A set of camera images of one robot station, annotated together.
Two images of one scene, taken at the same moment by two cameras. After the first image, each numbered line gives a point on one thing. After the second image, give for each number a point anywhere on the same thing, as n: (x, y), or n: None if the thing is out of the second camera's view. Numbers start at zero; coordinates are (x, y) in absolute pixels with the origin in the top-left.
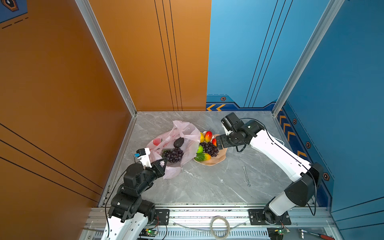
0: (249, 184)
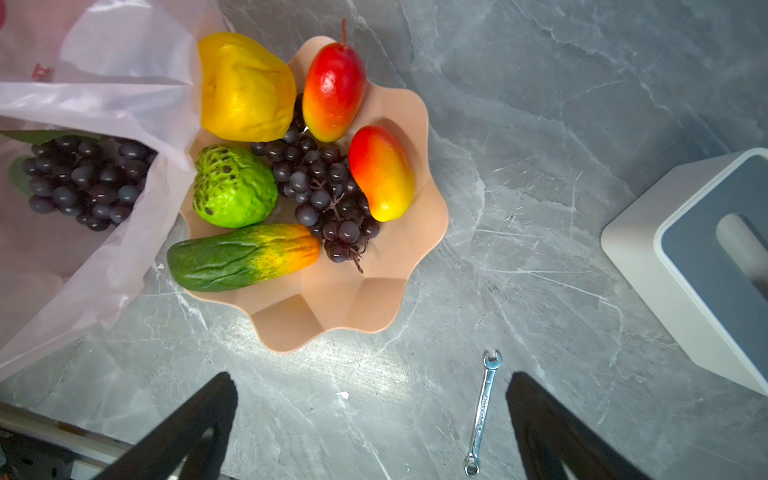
0: (492, 362)
